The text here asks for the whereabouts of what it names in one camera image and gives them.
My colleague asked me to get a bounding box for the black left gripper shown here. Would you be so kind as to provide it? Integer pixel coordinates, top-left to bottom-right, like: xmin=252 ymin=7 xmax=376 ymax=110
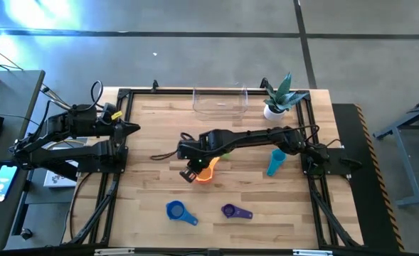
xmin=95 ymin=102 xmax=142 ymax=141

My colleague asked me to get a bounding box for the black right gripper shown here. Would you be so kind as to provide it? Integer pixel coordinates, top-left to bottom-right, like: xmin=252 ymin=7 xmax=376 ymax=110
xmin=176 ymin=129 xmax=225 ymax=183

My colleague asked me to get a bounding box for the orange measuring cup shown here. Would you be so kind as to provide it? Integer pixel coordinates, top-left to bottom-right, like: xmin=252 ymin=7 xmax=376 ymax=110
xmin=194 ymin=156 xmax=222 ymax=183

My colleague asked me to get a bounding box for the blue measuring cup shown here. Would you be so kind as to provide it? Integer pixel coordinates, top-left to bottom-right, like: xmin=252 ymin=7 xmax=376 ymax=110
xmin=165 ymin=200 xmax=200 ymax=227

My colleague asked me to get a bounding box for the purple measuring cup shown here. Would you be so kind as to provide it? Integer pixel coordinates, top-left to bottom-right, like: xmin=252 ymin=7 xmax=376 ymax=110
xmin=220 ymin=203 xmax=254 ymax=220

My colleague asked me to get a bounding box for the teal measuring cup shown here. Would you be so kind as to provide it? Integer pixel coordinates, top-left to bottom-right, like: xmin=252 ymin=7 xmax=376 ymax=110
xmin=265 ymin=148 xmax=288 ymax=178

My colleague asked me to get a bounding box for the clear plastic basket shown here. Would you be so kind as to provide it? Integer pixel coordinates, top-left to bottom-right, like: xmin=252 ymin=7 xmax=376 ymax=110
xmin=191 ymin=85 xmax=250 ymax=117

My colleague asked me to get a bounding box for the green plant in white pot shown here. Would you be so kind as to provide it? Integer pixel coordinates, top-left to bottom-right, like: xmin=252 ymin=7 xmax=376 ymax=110
xmin=262 ymin=71 xmax=309 ymax=123

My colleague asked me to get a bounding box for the white paper sheet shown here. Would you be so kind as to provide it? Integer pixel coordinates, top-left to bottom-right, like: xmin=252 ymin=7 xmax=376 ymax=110
xmin=43 ymin=137 xmax=89 ymax=188

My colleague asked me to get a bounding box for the smartphone with blue screen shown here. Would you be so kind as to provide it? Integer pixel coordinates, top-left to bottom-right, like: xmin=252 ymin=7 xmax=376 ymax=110
xmin=0 ymin=164 xmax=19 ymax=203

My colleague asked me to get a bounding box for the black mat with hazard stripe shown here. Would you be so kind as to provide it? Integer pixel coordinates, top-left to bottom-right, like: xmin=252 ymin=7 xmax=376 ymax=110
xmin=331 ymin=102 xmax=406 ymax=254

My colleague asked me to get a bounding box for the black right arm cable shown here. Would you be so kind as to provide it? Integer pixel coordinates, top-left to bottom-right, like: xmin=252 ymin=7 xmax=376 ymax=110
xmin=149 ymin=132 xmax=196 ymax=161

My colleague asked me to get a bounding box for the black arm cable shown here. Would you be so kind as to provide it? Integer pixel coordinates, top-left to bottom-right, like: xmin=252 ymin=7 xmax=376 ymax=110
xmin=149 ymin=132 xmax=196 ymax=161
xmin=90 ymin=80 xmax=105 ymax=108

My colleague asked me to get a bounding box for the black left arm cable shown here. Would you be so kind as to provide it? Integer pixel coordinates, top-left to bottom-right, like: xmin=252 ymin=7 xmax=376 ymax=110
xmin=90 ymin=80 xmax=105 ymax=108

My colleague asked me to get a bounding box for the black metal table frame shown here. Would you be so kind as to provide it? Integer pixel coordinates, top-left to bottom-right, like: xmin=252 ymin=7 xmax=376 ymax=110
xmin=66 ymin=78 xmax=365 ymax=250

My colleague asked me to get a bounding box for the cable bundle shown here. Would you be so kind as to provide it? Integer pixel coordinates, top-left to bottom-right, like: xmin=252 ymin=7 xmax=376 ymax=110
xmin=39 ymin=82 xmax=75 ymax=112

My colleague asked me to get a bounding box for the silver bracket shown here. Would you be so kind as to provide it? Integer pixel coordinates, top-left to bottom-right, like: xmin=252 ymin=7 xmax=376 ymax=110
xmin=94 ymin=247 xmax=136 ymax=256
xmin=292 ymin=249 xmax=334 ymax=256

